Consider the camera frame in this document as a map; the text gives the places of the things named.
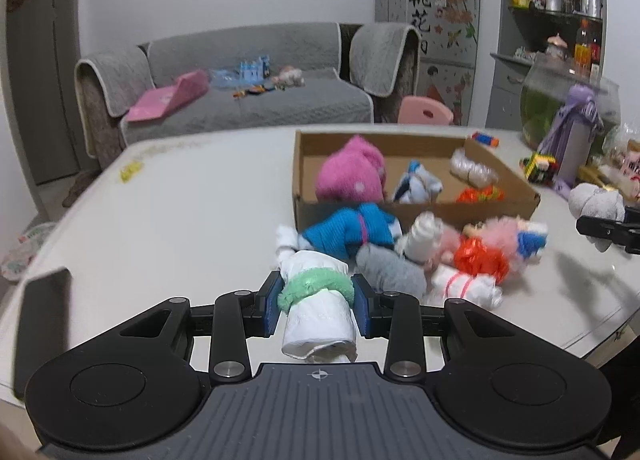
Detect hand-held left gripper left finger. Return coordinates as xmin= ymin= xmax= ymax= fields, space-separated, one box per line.
xmin=117 ymin=270 xmax=284 ymax=383

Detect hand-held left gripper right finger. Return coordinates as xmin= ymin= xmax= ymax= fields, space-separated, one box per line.
xmin=350 ymin=274 xmax=521 ymax=382

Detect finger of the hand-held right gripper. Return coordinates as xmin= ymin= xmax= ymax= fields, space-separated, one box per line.
xmin=576 ymin=208 xmax=640 ymax=255

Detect grey sock roll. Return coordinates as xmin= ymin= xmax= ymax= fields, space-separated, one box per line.
xmin=356 ymin=244 xmax=427 ymax=298

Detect white sock roll green band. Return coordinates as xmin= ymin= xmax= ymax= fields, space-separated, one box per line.
xmin=275 ymin=225 xmax=360 ymax=366

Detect blue knitted sock bundle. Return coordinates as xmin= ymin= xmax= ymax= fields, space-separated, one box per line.
xmin=300 ymin=204 xmax=402 ymax=261

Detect pink fluffy sock blue knit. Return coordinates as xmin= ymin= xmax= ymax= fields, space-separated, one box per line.
xmin=462 ymin=217 xmax=549 ymax=266

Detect brown cardboard box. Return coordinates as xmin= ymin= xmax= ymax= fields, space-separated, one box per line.
xmin=292 ymin=129 xmax=542 ymax=233

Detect white desktop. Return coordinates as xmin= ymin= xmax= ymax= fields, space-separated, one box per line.
xmin=0 ymin=122 xmax=640 ymax=406

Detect clear snack packets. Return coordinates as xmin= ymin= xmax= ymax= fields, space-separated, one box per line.
xmin=580 ymin=125 xmax=640 ymax=203

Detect purple water bottle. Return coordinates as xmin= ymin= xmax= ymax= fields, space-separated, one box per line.
xmin=542 ymin=85 xmax=606 ymax=193

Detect colourful toy block vehicle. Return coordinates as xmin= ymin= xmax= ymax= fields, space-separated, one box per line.
xmin=519 ymin=152 xmax=558 ymax=186

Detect white ribbed sock roll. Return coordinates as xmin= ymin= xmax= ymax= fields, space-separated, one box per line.
xmin=397 ymin=212 xmax=446 ymax=261

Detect white sock roll red band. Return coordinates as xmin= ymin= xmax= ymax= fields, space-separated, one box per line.
xmin=427 ymin=265 xmax=504 ymax=310

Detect pink dotted sock roll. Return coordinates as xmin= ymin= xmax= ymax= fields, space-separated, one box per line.
xmin=315 ymin=135 xmax=387 ymax=202

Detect blue white sock roll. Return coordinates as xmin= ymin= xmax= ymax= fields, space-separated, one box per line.
xmin=391 ymin=160 xmax=444 ymax=204

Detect glass fish bowl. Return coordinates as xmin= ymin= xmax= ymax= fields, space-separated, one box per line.
xmin=520 ymin=52 xmax=621 ymax=148

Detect white translucent sock roll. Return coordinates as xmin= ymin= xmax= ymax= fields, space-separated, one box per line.
xmin=449 ymin=149 xmax=498 ymax=187

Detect orange drink bottle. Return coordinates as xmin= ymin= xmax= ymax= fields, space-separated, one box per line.
xmin=574 ymin=19 xmax=592 ymax=78

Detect yellow sticker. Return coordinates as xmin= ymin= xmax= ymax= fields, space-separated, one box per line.
xmin=119 ymin=161 xmax=146 ymax=184

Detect grey quilted sofa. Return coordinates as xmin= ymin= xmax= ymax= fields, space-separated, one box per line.
xmin=74 ymin=21 xmax=421 ymax=171

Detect small colourful toy pieces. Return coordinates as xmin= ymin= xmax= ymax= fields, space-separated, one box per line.
xmin=232 ymin=85 xmax=273 ymax=100

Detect brown slippers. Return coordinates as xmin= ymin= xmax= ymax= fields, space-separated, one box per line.
xmin=62 ymin=170 xmax=101 ymax=208

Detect dark rectangular object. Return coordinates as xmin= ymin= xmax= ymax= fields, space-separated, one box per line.
xmin=12 ymin=267 xmax=72 ymax=400

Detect small plush toy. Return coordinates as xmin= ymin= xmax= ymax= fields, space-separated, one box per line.
xmin=272 ymin=65 xmax=306 ymax=88

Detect pink flat book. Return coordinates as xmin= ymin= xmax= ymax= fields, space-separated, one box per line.
xmin=125 ymin=69 xmax=210 ymax=122

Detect blue toy castle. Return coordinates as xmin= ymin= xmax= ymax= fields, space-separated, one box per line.
xmin=239 ymin=54 xmax=273 ymax=88

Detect flower sticker fridge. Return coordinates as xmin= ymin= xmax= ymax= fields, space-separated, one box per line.
xmin=375 ymin=0 xmax=481 ymax=126

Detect patterned floor cushion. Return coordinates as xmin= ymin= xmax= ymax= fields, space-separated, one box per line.
xmin=0 ymin=221 xmax=57 ymax=282

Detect dark grey door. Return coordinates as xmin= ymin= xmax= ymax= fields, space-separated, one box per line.
xmin=5 ymin=0 xmax=83 ymax=186

